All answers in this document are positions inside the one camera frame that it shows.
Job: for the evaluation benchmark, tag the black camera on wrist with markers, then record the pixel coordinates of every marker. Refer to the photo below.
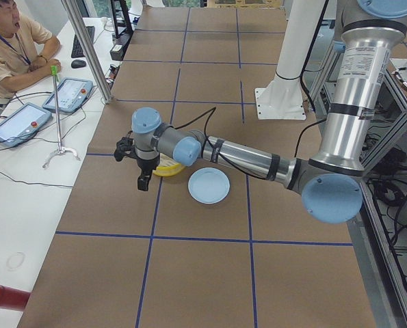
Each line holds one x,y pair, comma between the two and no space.
124,148

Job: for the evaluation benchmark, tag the brown paper table cover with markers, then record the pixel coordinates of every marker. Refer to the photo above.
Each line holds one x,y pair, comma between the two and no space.
126,258

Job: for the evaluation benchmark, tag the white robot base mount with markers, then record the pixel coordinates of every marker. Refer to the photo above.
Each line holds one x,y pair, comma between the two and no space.
282,98

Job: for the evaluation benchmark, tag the red cylinder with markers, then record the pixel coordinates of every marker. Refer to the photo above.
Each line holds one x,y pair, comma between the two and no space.
13,299

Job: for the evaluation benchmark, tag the metal stand with claw foot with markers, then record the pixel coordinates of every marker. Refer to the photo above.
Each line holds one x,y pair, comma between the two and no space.
61,149

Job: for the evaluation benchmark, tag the black computer mouse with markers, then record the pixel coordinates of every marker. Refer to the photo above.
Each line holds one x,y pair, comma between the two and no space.
78,63

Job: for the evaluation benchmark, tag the light blue plate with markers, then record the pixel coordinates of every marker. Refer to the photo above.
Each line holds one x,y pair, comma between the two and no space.
208,185

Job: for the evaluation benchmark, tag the yellow round steamer basket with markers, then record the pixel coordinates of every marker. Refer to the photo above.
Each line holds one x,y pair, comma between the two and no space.
168,167

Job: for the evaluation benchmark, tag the silver aluminium post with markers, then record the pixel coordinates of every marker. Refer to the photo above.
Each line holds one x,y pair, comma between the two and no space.
79,27

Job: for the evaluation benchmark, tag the near teach pendant tablet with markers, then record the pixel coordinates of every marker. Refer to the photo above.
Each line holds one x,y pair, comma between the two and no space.
23,124

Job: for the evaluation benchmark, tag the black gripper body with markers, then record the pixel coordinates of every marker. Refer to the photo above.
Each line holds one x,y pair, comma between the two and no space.
146,167

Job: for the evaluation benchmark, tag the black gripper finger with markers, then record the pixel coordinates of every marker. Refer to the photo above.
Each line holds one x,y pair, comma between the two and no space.
145,183
141,183

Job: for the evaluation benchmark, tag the person in beige shirt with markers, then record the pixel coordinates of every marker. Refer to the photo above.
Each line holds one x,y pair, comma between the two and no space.
27,50

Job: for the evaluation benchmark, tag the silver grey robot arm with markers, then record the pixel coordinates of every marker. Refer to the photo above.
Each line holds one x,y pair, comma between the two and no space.
280,140

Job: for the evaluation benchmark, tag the teach pendant tablet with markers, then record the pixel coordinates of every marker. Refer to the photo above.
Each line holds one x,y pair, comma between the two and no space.
23,124
72,93

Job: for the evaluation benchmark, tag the far teach pendant tablet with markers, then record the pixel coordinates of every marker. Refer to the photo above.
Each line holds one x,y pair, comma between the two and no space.
72,93

